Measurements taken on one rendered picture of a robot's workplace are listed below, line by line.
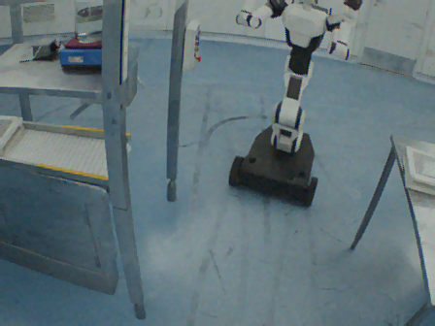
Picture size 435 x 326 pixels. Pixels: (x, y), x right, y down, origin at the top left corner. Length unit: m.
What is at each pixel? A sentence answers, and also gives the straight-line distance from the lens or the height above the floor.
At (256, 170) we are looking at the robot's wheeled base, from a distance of 2.81.
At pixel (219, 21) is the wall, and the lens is 5.03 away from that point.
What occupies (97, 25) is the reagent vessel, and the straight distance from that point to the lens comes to 1.35.
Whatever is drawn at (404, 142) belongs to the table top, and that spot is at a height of 0.90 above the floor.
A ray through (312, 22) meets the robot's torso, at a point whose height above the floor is 1.24.
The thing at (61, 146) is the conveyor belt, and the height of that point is 0.94.
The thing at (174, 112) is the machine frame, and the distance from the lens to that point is 2.38.
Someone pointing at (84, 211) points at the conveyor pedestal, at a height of 0.71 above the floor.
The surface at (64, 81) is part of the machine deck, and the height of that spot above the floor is 1.38.
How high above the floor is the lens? 1.99
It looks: 40 degrees down
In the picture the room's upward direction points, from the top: 6 degrees clockwise
